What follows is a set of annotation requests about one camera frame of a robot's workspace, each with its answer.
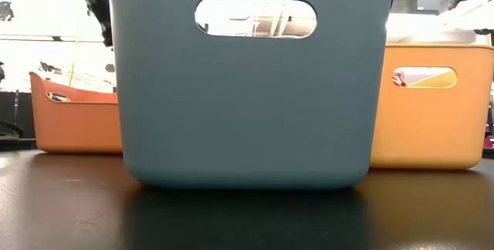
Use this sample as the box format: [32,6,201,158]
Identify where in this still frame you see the yellow floor cable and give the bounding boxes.
[68,24,83,88]

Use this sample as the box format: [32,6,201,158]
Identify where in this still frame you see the blue-grey plastic bin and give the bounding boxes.
[106,0,395,190]

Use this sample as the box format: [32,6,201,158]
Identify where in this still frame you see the orange plastic bin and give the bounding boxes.
[29,71,124,154]

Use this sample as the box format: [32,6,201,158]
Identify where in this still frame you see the yellow plastic bin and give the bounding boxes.
[369,43,494,171]

